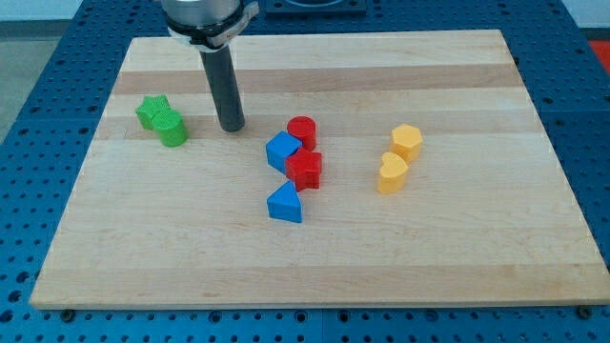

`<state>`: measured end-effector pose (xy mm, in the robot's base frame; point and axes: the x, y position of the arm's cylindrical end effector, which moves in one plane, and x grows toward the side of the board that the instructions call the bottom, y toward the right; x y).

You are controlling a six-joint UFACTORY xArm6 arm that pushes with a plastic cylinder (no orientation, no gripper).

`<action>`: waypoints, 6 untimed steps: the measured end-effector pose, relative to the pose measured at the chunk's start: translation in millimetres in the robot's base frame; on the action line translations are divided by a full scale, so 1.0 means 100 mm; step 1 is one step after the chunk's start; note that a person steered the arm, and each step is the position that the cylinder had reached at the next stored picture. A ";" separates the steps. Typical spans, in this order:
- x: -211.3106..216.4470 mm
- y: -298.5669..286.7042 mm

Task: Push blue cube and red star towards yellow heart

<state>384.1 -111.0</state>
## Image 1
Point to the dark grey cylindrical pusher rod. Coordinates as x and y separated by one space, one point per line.
220 74

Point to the blue cube block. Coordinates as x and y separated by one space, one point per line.
279 148

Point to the red star block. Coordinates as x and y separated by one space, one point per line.
304 169

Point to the green star block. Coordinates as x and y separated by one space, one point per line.
149 108

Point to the yellow heart block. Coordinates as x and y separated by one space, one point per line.
392 173

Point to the green cylinder block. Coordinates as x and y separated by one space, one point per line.
170 128

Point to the red cylinder block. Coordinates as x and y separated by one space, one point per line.
304 128

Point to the blue triangle block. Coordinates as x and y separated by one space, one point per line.
284 203

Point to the blue mounting plate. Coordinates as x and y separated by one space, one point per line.
314 7

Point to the wooden board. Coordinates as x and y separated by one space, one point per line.
486 217

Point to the yellow hexagon block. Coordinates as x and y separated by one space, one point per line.
406 142

